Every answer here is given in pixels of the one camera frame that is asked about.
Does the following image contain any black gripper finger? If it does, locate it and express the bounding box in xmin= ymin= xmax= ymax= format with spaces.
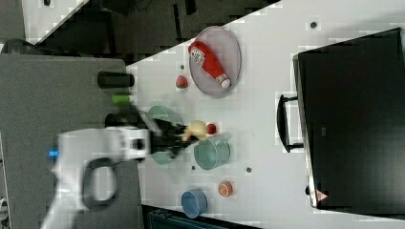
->
xmin=159 ymin=120 xmax=186 ymax=135
xmin=170 ymin=139 xmax=198 ymax=158

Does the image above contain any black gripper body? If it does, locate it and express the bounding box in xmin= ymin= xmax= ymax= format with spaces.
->
xmin=151 ymin=119 xmax=178 ymax=155

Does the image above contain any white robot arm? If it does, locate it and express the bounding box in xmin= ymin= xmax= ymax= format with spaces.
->
xmin=40 ymin=126 xmax=169 ymax=229

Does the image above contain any black toaster oven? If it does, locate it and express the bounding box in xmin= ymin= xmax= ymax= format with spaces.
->
xmin=277 ymin=28 xmax=405 ymax=219

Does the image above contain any mint green colander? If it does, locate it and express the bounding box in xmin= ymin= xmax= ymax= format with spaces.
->
xmin=148 ymin=105 xmax=182 ymax=165

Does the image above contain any mint green cup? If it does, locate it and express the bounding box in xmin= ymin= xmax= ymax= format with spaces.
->
xmin=194 ymin=136 xmax=230 ymax=170

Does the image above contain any small red plush tomato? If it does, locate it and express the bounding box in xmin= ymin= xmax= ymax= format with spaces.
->
xmin=207 ymin=123 xmax=217 ymax=135

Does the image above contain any red plush strawberry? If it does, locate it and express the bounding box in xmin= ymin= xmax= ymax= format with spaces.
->
xmin=176 ymin=75 xmax=188 ymax=89

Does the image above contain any blue cup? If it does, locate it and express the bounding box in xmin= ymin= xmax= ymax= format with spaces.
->
xmin=181 ymin=189 xmax=207 ymax=219

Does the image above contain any plush orange slice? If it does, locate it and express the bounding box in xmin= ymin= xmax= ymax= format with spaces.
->
xmin=218 ymin=180 xmax=233 ymax=198

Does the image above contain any red plush ketchup bottle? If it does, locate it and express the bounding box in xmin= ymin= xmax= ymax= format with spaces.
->
xmin=188 ymin=41 xmax=231 ymax=89

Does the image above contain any grey round plate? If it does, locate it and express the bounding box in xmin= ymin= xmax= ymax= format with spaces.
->
xmin=187 ymin=26 xmax=242 ymax=98

